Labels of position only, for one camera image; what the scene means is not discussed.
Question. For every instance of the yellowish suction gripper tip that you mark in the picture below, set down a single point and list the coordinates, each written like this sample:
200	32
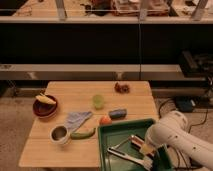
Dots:
146	149

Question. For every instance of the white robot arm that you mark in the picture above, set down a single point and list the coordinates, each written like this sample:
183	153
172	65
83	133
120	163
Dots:
170	130

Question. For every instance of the green plastic cup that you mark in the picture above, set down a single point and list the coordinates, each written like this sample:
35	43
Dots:
98	101

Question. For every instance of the metal measuring cup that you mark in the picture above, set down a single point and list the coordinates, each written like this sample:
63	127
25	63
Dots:
59	135

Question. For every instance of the green plastic tray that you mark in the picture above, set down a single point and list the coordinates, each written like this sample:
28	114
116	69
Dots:
110	135

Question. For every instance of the metal spoon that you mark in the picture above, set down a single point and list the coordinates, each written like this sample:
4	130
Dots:
122	142

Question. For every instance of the orange tomato toy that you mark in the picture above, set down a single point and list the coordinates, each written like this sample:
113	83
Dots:
105	120

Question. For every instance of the green pepper toy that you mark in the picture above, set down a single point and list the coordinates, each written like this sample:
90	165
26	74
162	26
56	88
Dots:
85	135

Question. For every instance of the dark red berry cluster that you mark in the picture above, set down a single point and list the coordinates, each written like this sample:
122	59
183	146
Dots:
122	88

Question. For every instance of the grey blue cloth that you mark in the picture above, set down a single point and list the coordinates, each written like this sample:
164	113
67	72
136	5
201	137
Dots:
75	119

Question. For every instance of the wooden table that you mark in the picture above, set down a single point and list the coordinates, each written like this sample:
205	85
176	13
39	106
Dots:
40	152

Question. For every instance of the red bowl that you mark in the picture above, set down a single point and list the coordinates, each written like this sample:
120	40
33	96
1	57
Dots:
45	110

